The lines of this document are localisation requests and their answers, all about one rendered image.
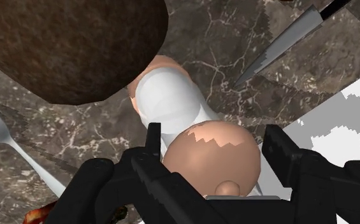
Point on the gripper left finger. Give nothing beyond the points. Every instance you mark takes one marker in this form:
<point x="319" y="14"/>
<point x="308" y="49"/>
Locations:
<point x="111" y="192"/>

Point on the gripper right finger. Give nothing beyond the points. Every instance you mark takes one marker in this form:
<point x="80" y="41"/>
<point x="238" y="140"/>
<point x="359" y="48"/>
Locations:
<point x="316" y="186"/>

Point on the red and orange thing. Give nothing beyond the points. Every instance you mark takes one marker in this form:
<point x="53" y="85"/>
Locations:
<point x="38" y="215"/>

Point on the beige and white figure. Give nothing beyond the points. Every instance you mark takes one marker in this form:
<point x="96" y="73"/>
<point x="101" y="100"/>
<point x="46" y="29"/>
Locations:
<point x="210" y="164"/>

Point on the large brown rounded lump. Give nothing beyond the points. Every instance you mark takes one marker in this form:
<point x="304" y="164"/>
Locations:
<point x="58" y="46"/>

